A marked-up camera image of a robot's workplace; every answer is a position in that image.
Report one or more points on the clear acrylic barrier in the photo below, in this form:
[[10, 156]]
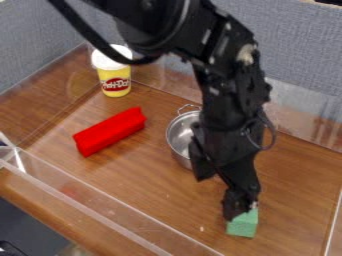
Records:
[[93, 169]]

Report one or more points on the red rectangular block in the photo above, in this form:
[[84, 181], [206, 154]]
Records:
[[110, 131]]

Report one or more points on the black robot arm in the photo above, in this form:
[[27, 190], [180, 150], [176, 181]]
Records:
[[193, 29]]

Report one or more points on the small steel pot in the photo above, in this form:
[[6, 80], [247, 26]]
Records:
[[180, 133]]

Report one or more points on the green foam cube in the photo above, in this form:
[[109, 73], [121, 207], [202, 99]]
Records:
[[245, 224]]

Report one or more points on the yellow Play-Doh can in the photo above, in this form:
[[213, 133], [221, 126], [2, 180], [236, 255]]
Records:
[[114, 75]]

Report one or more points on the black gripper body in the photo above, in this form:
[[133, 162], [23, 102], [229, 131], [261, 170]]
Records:
[[225, 152]]

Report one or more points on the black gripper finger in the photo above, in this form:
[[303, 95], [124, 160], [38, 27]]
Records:
[[237, 203]]

